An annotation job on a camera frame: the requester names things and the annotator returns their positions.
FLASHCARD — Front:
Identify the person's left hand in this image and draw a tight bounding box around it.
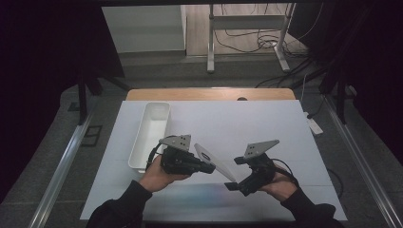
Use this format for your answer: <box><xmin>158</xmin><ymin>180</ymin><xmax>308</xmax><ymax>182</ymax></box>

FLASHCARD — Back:
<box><xmin>138</xmin><ymin>154</ymin><xmax>192</xmax><ymax>194</ymax></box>

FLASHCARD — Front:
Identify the white table mat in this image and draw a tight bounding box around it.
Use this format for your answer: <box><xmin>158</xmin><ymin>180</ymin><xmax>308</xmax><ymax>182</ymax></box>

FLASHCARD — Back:
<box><xmin>80</xmin><ymin>100</ymin><xmax>348</xmax><ymax>222</ymax></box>

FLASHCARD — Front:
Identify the black curtain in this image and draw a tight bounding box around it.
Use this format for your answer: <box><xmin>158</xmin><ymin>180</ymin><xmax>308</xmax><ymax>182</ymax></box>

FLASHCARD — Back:
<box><xmin>0</xmin><ymin>0</ymin><xmax>125</xmax><ymax>203</ymax></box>
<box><xmin>288</xmin><ymin>0</ymin><xmax>403</xmax><ymax>158</ymax></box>

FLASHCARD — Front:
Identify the hand-held gripper cable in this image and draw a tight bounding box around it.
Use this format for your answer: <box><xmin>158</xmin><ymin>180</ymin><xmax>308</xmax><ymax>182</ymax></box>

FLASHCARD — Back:
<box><xmin>145</xmin><ymin>135</ymin><xmax>179</xmax><ymax>171</ymax></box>
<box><xmin>270</xmin><ymin>157</ymin><xmax>301</xmax><ymax>188</ymax></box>

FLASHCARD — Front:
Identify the person's right hand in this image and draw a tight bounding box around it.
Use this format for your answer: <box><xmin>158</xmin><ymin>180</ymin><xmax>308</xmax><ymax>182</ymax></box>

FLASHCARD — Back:
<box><xmin>259</xmin><ymin>163</ymin><xmax>300</xmax><ymax>202</ymax></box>

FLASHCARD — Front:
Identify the white power strip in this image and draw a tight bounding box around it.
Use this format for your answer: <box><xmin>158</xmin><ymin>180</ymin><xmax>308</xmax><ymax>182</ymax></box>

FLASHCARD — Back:
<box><xmin>303</xmin><ymin>111</ymin><xmax>324</xmax><ymax>137</ymax></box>

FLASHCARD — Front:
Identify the aluminium rail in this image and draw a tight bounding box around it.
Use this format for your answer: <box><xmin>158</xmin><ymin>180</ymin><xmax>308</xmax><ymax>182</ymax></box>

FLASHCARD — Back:
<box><xmin>322</xmin><ymin>94</ymin><xmax>403</xmax><ymax>228</ymax></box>
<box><xmin>28</xmin><ymin>108</ymin><xmax>98</xmax><ymax>228</ymax></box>

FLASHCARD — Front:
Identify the grey metal desk frame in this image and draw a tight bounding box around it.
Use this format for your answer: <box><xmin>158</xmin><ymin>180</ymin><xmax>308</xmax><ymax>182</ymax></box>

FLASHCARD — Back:
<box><xmin>206</xmin><ymin>3</ymin><xmax>297</xmax><ymax>75</ymax></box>

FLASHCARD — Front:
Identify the wooden table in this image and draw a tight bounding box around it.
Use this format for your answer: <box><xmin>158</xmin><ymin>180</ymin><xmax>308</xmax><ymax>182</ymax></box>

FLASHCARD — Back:
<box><xmin>125</xmin><ymin>87</ymin><xmax>297</xmax><ymax>102</ymax></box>

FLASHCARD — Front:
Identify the black stand leg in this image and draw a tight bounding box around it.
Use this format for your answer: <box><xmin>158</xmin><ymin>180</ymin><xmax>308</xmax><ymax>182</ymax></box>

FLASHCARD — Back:
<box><xmin>76</xmin><ymin>74</ymin><xmax>89</xmax><ymax>126</ymax></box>
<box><xmin>335</xmin><ymin>77</ymin><xmax>349</xmax><ymax>125</ymax></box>

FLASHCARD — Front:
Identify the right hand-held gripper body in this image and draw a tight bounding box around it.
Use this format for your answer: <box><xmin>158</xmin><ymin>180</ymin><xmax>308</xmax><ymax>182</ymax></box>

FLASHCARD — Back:
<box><xmin>233</xmin><ymin>139</ymin><xmax>281</xmax><ymax>198</ymax></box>

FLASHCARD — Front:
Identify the left hand-held gripper cable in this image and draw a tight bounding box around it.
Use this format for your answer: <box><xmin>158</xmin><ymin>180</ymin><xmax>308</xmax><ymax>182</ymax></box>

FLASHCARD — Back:
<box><xmin>145</xmin><ymin>135</ymin><xmax>179</xmax><ymax>171</ymax></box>

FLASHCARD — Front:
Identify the tangle of black floor cables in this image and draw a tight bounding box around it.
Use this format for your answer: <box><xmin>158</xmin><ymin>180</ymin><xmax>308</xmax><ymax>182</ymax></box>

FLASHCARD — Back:
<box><xmin>213</xmin><ymin>3</ymin><xmax>324</xmax><ymax>89</ymax></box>

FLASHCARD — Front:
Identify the right hand-held gripper cable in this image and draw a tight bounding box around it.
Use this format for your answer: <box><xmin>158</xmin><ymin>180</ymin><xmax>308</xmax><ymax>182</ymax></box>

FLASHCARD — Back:
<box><xmin>270</xmin><ymin>157</ymin><xmax>301</xmax><ymax>188</ymax></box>

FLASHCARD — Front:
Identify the black floor socket plate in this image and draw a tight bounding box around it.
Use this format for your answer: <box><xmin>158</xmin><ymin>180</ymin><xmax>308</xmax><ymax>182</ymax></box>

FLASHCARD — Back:
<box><xmin>80</xmin><ymin>124</ymin><xmax>104</xmax><ymax>147</ymax></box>

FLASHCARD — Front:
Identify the white cabinet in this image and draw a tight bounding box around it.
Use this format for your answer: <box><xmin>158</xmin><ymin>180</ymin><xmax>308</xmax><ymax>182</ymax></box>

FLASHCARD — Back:
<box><xmin>101</xmin><ymin>4</ymin><xmax>188</xmax><ymax>54</ymax></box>

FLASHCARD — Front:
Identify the white plastic storage bin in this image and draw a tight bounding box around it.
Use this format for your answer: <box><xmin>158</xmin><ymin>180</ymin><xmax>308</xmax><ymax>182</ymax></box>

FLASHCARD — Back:
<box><xmin>127</xmin><ymin>101</ymin><xmax>172</xmax><ymax>175</ymax></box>

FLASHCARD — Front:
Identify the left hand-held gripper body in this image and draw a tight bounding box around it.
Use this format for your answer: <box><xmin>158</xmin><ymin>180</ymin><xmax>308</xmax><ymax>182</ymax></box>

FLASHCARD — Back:
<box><xmin>159</xmin><ymin>134</ymin><xmax>204</xmax><ymax>176</ymax></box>

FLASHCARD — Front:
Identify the sunset gradient phone case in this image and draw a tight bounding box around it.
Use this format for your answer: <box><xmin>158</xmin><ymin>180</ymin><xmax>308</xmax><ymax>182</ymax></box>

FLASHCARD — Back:
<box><xmin>193</xmin><ymin>142</ymin><xmax>238</xmax><ymax>184</ymax></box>

